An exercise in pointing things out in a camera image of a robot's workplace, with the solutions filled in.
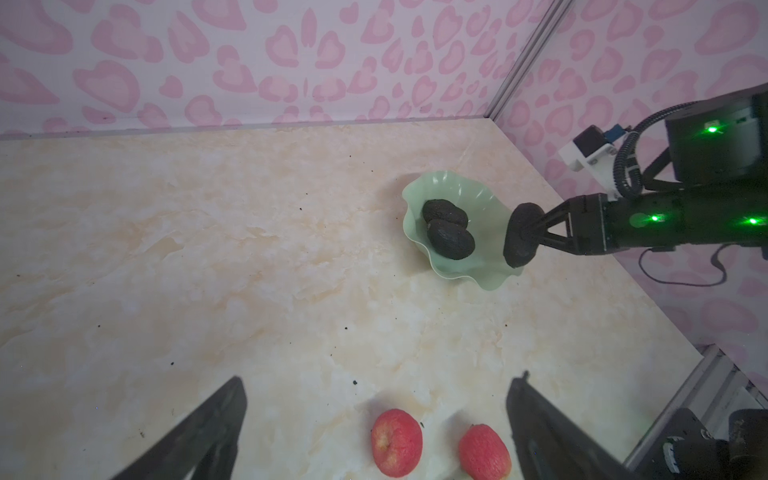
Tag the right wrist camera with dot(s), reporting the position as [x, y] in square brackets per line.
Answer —
[594, 150]

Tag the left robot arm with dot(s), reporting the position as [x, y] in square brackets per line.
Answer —
[548, 445]

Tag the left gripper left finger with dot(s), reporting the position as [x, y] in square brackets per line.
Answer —
[202, 446]

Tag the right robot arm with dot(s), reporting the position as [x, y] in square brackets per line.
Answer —
[694, 173]

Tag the red apple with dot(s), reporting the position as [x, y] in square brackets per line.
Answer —
[483, 455]
[396, 443]

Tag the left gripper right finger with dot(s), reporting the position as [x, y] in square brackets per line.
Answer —
[550, 446]

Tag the dark avocado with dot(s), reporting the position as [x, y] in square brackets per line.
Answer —
[441, 209]
[521, 244]
[450, 240]

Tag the green scalloped fruit bowl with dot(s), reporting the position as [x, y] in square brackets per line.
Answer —
[487, 223]

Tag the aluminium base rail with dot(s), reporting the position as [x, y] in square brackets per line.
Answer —
[714, 427]

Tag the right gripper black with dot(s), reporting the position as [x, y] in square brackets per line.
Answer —
[582, 217]

